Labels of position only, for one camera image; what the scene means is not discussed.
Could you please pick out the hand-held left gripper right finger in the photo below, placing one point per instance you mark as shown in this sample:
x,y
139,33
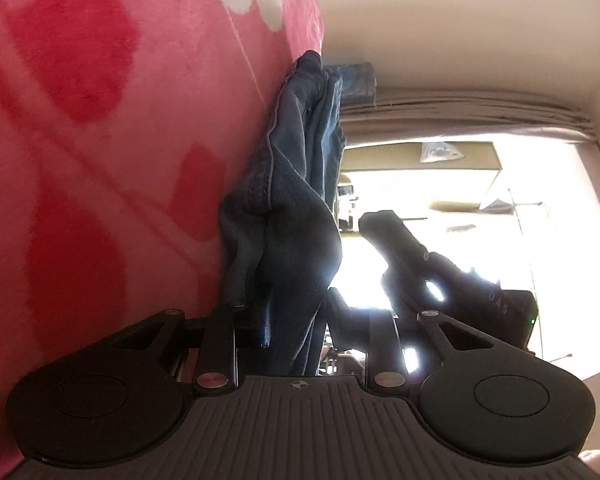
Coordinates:
x,y
342,317

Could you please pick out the hanging plastic bag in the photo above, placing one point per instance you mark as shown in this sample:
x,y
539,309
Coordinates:
x,y
437,152

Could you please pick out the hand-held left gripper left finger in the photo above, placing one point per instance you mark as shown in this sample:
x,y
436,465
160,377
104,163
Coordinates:
x,y
220,330

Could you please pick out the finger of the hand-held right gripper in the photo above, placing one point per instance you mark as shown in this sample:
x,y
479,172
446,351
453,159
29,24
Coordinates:
x,y
390,235

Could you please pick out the blue jeans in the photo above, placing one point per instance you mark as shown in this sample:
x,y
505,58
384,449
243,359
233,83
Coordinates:
x,y
295,230

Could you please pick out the beige curtain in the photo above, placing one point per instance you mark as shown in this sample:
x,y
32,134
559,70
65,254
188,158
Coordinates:
x,y
460,110

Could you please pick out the pink floral blanket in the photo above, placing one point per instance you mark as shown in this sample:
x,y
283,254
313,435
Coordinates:
x,y
105,160

